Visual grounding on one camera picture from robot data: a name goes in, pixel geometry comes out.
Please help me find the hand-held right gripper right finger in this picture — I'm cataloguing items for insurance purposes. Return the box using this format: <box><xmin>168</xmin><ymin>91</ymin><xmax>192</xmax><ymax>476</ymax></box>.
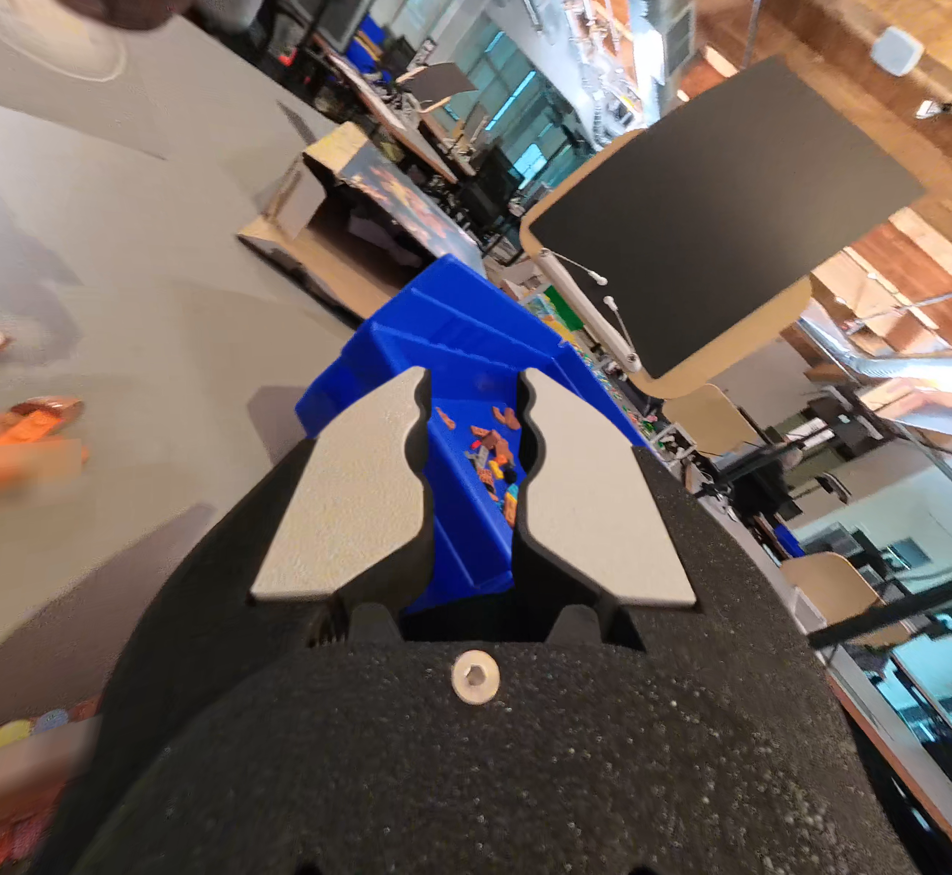
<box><xmin>512</xmin><ymin>366</ymin><xmax>699</xmax><ymax>608</ymax></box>

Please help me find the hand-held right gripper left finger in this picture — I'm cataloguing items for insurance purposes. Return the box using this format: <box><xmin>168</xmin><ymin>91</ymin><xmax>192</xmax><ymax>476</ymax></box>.
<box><xmin>250</xmin><ymin>366</ymin><xmax>436</xmax><ymax>602</ymax></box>

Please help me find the blue plastic bin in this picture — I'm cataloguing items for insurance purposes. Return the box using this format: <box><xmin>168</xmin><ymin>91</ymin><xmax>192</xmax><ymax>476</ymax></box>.
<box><xmin>295</xmin><ymin>253</ymin><xmax>648</xmax><ymax>616</ymax></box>

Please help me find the pile of loose toy bricks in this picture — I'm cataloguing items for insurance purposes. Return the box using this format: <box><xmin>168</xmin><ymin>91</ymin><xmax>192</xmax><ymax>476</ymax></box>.
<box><xmin>435</xmin><ymin>405</ymin><xmax>527</xmax><ymax>528</ymax></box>

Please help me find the green toy brick baseplate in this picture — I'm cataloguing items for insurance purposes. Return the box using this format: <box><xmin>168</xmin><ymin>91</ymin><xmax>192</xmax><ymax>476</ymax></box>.
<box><xmin>543</xmin><ymin>286</ymin><xmax>589</xmax><ymax>329</ymax></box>

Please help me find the open printed cardboard box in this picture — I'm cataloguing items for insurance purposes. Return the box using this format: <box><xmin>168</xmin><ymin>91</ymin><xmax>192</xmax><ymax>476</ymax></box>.
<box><xmin>237</xmin><ymin>122</ymin><xmax>488</xmax><ymax>321</ymax></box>

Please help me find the black stand bar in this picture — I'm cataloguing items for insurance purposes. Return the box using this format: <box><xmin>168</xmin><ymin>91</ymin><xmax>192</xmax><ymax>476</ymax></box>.
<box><xmin>807</xmin><ymin>577</ymin><xmax>952</xmax><ymax>651</ymax></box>

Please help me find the black plywood-edged panel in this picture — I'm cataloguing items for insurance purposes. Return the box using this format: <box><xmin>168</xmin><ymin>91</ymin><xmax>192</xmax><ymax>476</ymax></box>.
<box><xmin>398</xmin><ymin>62</ymin><xmax>477</xmax><ymax>106</ymax></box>
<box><xmin>521</xmin><ymin>57</ymin><xmax>927</xmax><ymax>400</ymax></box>

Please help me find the black office chair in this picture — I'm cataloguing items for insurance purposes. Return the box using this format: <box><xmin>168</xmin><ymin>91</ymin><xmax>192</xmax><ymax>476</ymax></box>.
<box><xmin>454</xmin><ymin>146</ymin><xmax>525</xmax><ymax>236</ymax></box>

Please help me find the white ceiling access point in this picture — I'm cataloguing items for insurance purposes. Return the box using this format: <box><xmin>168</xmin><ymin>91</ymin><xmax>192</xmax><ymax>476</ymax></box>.
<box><xmin>870</xmin><ymin>27</ymin><xmax>927</xmax><ymax>78</ymax></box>

